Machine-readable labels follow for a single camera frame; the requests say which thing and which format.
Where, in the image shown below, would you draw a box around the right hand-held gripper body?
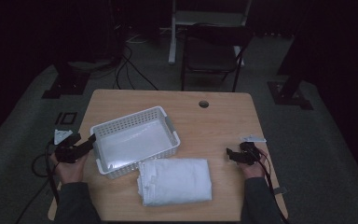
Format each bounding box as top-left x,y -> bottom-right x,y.
236,133 -> 268,166

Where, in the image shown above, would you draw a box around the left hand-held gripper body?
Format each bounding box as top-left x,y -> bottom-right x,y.
53,129 -> 90,164

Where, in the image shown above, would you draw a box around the white perforated plastic basket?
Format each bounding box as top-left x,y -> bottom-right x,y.
89,105 -> 182,180

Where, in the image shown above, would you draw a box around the white cloth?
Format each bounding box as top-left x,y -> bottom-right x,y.
135,158 -> 213,207

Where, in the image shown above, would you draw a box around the person's right hand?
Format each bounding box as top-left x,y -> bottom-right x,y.
237,147 -> 270,180

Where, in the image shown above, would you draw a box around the person's left hand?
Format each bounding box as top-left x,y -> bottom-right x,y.
49,150 -> 90,186

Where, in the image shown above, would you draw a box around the grey tape strip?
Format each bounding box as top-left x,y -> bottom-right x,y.
271,186 -> 289,196

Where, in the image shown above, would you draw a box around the black stand base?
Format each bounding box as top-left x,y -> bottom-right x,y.
41,61 -> 91,100
267,0 -> 315,111

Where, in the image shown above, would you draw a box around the black folding chair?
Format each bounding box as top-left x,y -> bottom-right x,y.
180,22 -> 255,93

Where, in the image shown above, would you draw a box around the dark equipment rack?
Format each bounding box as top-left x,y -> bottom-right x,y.
87,0 -> 129,64

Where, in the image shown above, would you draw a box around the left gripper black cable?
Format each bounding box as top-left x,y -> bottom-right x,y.
44,140 -> 62,204

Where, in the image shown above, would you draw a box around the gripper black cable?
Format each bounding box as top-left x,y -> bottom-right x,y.
44,140 -> 62,204
250,146 -> 292,224

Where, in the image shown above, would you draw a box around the black looped floor cable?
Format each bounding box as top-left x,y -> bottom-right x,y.
13,153 -> 59,224

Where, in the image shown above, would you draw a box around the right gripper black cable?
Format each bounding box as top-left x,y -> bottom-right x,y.
250,146 -> 292,224

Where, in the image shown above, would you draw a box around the black floor cables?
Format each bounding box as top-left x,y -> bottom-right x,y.
113,45 -> 160,91

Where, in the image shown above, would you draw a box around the white metal desk frame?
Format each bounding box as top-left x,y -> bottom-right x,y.
167,0 -> 254,67

